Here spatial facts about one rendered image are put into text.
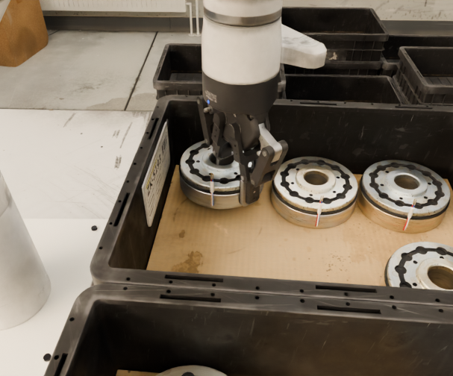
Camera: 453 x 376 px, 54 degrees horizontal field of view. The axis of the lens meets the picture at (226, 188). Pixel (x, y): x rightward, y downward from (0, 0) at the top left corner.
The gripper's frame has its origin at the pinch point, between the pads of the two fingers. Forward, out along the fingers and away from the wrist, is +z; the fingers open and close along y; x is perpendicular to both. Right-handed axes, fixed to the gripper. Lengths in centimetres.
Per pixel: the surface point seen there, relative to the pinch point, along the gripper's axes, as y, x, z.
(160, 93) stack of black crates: -80, 29, 32
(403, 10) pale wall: -161, 256, 69
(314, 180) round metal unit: 3.1, 9.9, 2.3
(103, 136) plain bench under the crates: -44.3, -1.6, 17.7
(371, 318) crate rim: 23.6, -5.1, -5.5
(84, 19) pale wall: -292, 74, 80
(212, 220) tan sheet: 0.2, -3.6, 4.5
